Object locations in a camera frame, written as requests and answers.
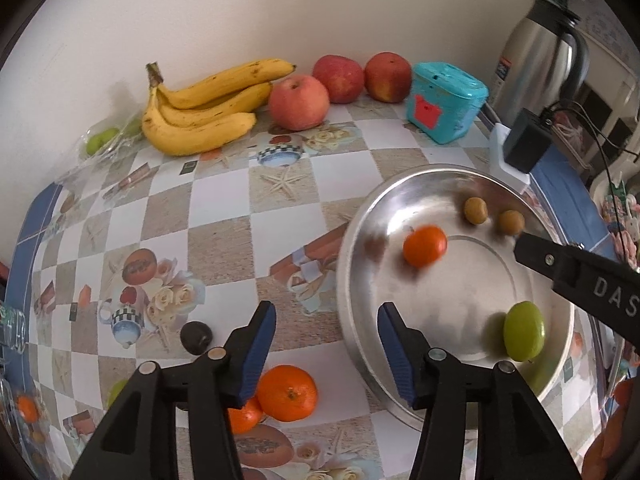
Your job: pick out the clear bag green fruit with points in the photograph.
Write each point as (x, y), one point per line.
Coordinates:
(110, 136)

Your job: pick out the green guava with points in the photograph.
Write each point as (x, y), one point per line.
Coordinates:
(115, 391)
(524, 333)

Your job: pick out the black power adapter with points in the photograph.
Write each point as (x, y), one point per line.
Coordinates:
(527, 141)

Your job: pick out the orange tangerine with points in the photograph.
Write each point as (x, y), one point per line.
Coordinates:
(424, 246)
(287, 393)
(244, 419)

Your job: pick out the red apple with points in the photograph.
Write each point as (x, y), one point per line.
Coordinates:
(388, 77)
(342, 77)

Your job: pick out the clear glass mug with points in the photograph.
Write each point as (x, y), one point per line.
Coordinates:
(13, 329)

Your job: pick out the large steel plate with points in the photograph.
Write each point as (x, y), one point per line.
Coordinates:
(458, 302)

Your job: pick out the brown longan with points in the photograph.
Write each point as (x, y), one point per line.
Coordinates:
(511, 222)
(475, 210)

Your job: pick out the right red apple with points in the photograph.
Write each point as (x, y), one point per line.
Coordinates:
(388, 77)

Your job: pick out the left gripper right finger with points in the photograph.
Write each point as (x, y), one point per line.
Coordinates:
(516, 437)

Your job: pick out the clear fruit container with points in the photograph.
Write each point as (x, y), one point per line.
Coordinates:
(28, 432)

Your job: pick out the dark plum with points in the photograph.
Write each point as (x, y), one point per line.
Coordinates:
(196, 337)

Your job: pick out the teal toy box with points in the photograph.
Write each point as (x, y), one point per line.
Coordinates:
(444, 100)

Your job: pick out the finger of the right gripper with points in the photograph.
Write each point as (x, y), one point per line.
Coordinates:
(555, 261)

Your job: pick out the middle red apple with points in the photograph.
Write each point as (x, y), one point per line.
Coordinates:
(342, 77)

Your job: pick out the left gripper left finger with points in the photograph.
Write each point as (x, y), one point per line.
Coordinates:
(136, 438)

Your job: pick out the steel thermos kettle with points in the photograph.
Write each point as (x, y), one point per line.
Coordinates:
(546, 59)

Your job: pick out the front pink apple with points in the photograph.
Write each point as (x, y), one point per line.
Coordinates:
(298, 103)

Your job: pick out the yellow banana bunch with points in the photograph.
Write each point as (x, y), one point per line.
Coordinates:
(211, 113)

